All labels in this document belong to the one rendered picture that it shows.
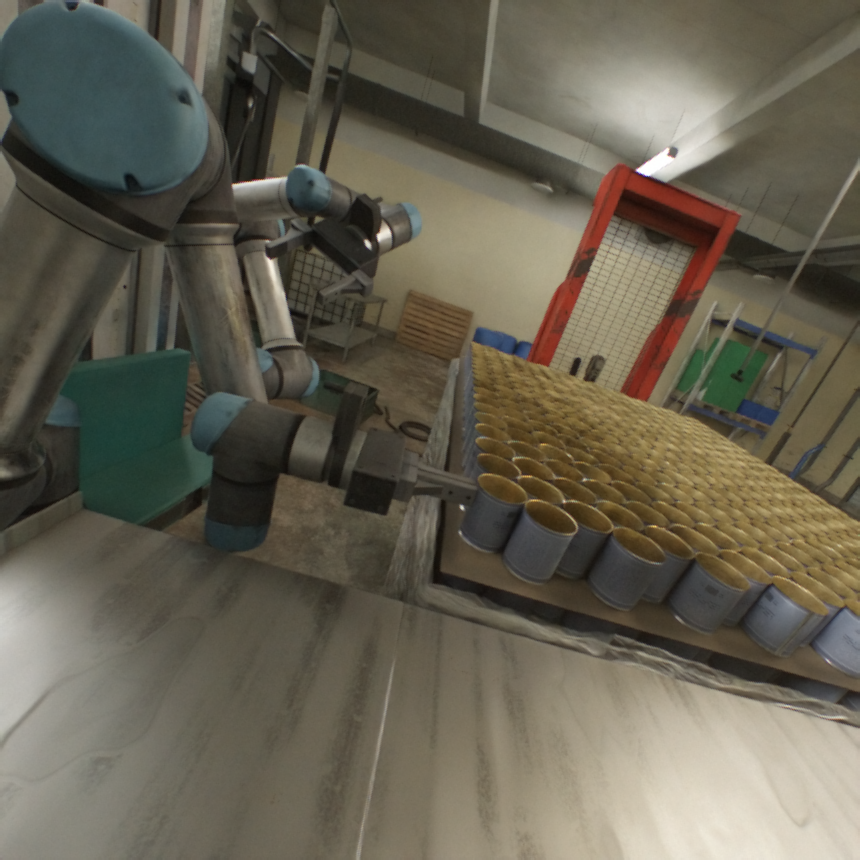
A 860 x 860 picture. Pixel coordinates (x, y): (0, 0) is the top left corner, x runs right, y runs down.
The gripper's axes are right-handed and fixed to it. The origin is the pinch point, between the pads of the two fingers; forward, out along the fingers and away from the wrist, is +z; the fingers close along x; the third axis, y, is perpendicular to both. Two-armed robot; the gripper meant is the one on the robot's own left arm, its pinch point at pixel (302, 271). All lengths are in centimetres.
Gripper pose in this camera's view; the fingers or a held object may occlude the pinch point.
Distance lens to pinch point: 85.3
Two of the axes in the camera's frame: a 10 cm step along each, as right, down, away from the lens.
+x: -7.5, -6.6, 0.7
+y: -3.1, 4.5, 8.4
